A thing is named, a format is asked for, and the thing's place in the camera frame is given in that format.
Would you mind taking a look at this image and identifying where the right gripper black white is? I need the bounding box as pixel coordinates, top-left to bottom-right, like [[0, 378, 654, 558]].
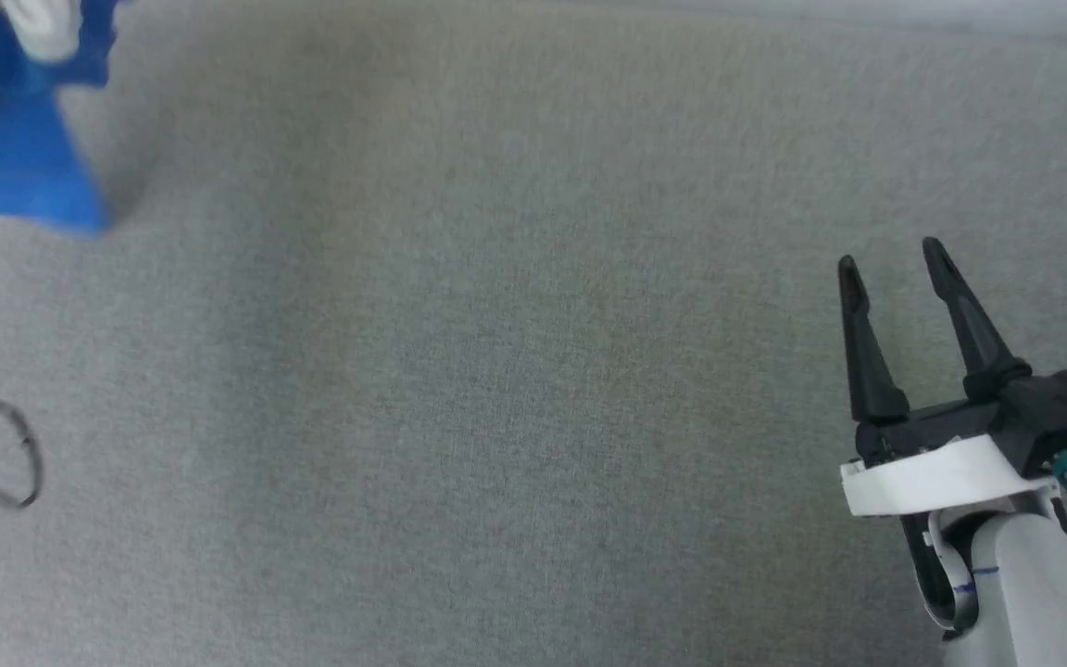
[[836, 236, 1067, 517]]

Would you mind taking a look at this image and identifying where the white and blue t-shirt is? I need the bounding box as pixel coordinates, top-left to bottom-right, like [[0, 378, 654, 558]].
[[0, 0, 122, 234]]

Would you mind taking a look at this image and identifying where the grey fabric sofa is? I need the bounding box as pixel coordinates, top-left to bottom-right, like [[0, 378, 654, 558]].
[[0, 0, 1067, 667]]

